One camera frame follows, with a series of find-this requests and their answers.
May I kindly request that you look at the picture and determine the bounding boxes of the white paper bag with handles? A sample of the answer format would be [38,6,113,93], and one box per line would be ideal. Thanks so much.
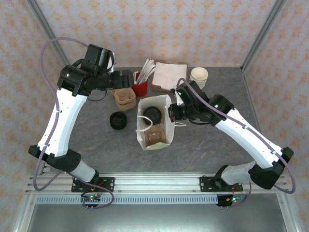
[135,94,188,151]

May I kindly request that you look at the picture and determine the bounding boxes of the black plastic cup lid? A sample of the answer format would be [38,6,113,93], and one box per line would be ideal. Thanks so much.
[143,106,162,125]

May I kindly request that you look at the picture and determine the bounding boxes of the red cup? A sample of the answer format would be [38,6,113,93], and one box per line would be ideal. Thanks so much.
[132,72,149,97]

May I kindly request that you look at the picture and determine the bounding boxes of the stack of cream paper cups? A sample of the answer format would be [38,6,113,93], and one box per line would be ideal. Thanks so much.
[189,67,209,89]

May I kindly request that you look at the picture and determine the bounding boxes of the small electronics board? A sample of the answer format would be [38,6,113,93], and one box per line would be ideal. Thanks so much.
[216,193,247,209]
[81,193,102,209]

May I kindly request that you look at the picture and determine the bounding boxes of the aluminium table side rail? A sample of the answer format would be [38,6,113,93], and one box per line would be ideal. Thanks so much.
[12,67,78,232]
[241,67,298,232]

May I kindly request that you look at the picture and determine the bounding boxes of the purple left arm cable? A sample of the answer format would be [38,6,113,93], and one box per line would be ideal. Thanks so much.
[33,36,115,210]

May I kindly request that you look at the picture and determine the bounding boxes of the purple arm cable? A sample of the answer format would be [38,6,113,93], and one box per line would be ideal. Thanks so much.
[177,77,297,209]
[33,36,115,210]

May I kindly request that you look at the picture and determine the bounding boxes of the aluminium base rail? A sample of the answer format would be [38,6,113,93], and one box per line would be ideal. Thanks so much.
[25,172,290,194]

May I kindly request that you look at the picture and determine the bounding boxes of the aluminium frame post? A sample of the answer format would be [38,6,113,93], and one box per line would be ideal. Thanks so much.
[25,0,74,73]
[241,0,288,72]

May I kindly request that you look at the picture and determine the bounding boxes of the slotted grey cable duct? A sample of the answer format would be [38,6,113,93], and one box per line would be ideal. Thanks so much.
[35,194,220,205]

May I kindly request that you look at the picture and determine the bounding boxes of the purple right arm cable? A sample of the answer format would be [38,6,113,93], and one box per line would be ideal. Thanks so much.
[177,77,297,209]

